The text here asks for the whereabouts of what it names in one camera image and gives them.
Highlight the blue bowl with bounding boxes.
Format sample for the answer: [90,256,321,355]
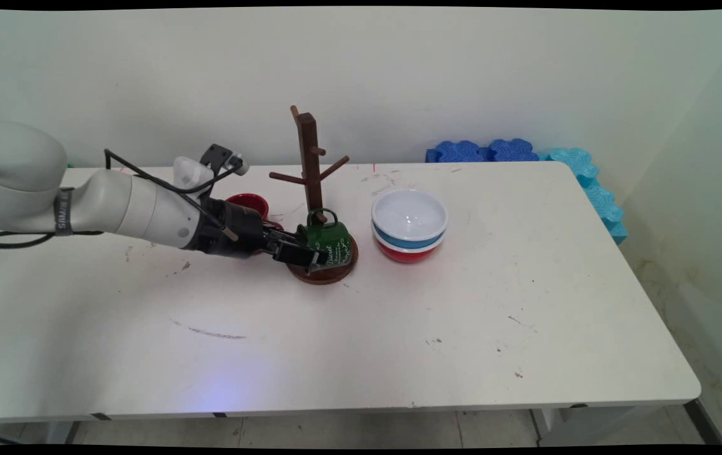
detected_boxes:
[374,226,446,250]

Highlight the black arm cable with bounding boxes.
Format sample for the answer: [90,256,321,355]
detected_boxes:
[0,148,239,249]

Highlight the light blue foam mat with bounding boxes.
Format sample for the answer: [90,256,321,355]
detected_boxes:
[535,147,601,188]
[581,178,628,246]

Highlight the red mug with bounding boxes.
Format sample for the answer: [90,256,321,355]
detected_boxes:
[224,193,285,233]

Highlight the green mug with white lettering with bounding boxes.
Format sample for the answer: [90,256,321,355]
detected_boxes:
[296,208,353,273]

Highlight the dark blue foam mat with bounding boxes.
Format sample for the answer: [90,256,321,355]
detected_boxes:
[487,138,539,162]
[425,140,492,164]

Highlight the grey strap with lettering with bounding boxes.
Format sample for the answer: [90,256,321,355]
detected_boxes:
[54,187,76,237]

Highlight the grey table leg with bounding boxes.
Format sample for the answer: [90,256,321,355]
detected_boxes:
[45,422,82,445]

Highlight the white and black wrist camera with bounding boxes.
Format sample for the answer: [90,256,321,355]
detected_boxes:
[173,143,250,191]

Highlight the wooden mug tree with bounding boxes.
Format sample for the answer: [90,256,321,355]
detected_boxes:
[268,105,359,286]

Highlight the red bowl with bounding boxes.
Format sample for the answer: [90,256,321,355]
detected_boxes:
[372,236,444,264]

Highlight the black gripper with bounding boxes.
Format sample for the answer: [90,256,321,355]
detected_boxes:
[195,198,329,271]

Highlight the white bowl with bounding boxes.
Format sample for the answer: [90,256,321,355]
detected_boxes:
[371,188,448,242]

